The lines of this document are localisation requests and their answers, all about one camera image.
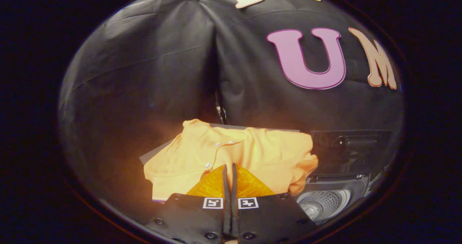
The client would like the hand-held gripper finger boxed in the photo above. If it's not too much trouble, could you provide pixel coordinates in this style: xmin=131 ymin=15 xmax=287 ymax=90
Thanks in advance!
xmin=231 ymin=164 xmax=320 ymax=243
xmin=144 ymin=164 xmax=231 ymax=244

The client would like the orange shirt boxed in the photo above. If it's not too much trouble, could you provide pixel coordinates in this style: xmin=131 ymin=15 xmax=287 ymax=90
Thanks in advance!
xmin=143 ymin=119 xmax=319 ymax=203

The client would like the grey washing machine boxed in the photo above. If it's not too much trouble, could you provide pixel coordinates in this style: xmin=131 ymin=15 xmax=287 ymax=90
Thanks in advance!
xmin=296 ymin=175 xmax=383 ymax=225

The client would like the dark cabinet with beige door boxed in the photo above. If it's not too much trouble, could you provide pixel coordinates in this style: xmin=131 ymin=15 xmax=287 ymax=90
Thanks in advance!
xmin=139 ymin=122 xmax=301 ymax=165

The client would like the black backdrop stand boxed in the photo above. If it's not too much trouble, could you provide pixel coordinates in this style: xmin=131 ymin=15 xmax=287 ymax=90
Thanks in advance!
xmin=215 ymin=89 xmax=228 ymax=125

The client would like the black backdrop cloth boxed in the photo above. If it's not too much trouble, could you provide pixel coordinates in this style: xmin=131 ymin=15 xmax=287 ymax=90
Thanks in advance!
xmin=58 ymin=0 xmax=405 ymax=215

